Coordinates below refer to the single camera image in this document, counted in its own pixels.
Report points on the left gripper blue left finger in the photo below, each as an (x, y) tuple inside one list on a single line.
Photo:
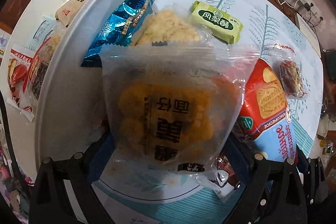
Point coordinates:
[(100, 153)]

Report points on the clear bag orange cookies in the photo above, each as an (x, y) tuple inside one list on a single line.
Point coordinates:
[(171, 106)]

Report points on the pale blue cracker packet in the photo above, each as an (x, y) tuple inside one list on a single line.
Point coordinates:
[(41, 34)]

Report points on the patterned white teal tablecloth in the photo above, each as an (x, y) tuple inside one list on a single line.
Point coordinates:
[(273, 194)]

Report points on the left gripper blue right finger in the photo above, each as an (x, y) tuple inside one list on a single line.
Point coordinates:
[(237, 153)]

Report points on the green pineapple cake packet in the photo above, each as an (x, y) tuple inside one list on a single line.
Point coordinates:
[(222, 25)]

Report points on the blue red biscuit pack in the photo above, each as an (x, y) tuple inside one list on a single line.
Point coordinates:
[(265, 118)]

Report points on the white set-top box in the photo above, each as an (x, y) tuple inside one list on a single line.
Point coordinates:
[(308, 33)]

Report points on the red white barcode snack packet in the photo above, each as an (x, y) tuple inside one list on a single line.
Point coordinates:
[(41, 61)]

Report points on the pale crumbly cake packet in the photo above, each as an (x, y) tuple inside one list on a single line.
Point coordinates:
[(174, 24)]

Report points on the blue foil snack packet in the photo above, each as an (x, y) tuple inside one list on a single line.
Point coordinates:
[(124, 27)]

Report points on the white plastic storage bin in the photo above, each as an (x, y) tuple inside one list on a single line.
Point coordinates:
[(66, 105)]

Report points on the brown white chocolate snack packet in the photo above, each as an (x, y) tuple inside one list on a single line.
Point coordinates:
[(225, 181)]

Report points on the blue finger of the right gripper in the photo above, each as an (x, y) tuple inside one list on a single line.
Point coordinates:
[(302, 160)]

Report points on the clear wrapped nut cake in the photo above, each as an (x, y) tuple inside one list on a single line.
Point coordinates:
[(286, 65)]

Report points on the beige soda cracker packet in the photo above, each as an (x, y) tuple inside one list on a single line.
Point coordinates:
[(66, 13)]

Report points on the red white apple snack bag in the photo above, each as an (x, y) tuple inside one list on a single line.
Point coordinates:
[(17, 71)]

